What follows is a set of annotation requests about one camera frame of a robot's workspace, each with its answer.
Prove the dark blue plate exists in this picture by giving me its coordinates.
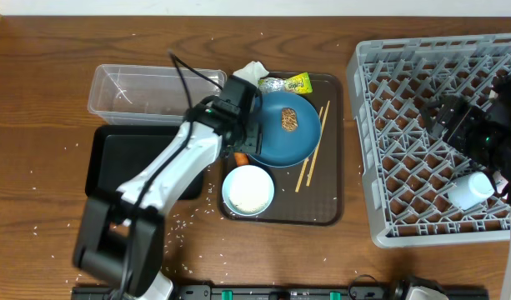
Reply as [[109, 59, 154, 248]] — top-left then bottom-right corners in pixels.
[[250, 92, 321, 168]]

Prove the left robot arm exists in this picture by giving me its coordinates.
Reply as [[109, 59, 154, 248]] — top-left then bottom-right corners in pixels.
[[73, 76, 263, 299]]

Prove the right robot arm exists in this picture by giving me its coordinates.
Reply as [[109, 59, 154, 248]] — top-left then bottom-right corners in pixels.
[[420, 74, 511, 299]]

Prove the grey dishwasher rack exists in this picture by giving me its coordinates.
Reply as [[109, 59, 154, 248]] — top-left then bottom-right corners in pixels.
[[347, 33, 511, 248]]

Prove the orange carrot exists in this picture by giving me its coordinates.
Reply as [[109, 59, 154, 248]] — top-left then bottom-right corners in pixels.
[[234, 152, 249, 167]]

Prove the brown patterned cookie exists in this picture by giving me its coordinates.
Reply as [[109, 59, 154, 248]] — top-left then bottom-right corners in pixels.
[[281, 107, 298, 132]]

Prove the light blue rice bowl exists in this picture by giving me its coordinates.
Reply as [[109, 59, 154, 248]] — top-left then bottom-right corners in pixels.
[[222, 165, 275, 217]]

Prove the crumpled white tissue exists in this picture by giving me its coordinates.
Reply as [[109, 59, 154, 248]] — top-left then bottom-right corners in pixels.
[[233, 61, 269, 87]]

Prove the yellow foil snack wrapper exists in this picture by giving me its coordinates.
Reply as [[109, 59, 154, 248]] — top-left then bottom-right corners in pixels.
[[258, 72, 313, 94]]

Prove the wooden chopstick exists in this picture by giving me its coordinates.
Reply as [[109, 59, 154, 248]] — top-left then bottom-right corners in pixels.
[[306, 100, 331, 187], [295, 107, 324, 193]]

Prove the brown serving tray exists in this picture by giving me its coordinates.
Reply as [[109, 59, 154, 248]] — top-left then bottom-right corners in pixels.
[[218, 73, 344, 226]]

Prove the clear plastic bin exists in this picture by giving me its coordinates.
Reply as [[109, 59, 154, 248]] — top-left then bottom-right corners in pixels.
[[87, 63, 228, 127]]

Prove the black plastic tray bin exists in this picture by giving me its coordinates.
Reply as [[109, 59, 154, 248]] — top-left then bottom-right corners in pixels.
[[84, 124, 207, 200]]

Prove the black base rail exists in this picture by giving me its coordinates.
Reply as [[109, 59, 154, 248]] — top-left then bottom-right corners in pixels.
[[71, 273, 489, 300]]

